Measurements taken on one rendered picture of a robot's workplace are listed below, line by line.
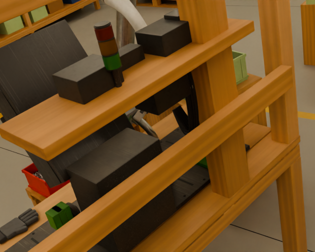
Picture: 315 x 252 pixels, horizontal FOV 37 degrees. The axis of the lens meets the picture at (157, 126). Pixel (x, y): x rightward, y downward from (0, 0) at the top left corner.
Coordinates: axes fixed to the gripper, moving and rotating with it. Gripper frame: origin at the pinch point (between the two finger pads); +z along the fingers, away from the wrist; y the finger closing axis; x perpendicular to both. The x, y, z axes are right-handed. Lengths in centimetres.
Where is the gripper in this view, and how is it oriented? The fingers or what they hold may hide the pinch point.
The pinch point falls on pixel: (139, 115)
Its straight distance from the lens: 191.4
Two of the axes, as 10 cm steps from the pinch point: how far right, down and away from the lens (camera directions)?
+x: 8.2, 5.7, -0.3
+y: 1.9, -3.2, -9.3
